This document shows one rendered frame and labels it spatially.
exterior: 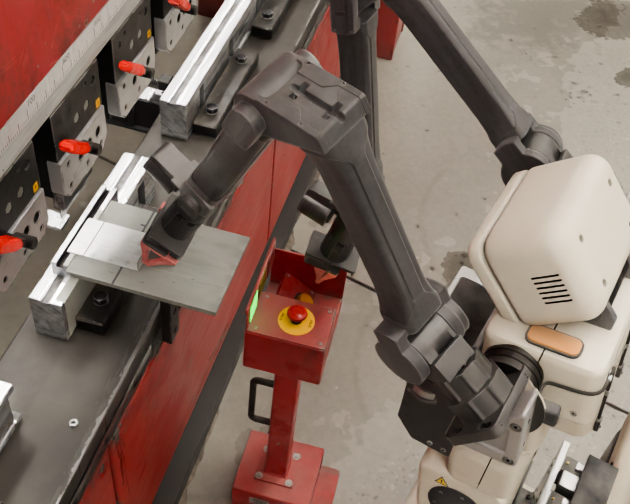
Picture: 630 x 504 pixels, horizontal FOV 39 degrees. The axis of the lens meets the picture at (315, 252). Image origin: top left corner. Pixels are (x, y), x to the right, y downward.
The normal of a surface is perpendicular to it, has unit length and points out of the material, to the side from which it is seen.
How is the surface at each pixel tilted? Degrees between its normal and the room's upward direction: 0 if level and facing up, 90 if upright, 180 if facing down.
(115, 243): 0
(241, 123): 105
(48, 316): 90
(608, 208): 48
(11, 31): 90
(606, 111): 0
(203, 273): 0
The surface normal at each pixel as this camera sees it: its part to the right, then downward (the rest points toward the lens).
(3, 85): 0.96, 0.25
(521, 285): -0.49, 0.61
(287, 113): -0.08, -0.52
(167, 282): 0.09, -0.67
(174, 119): -0.26, 0.69
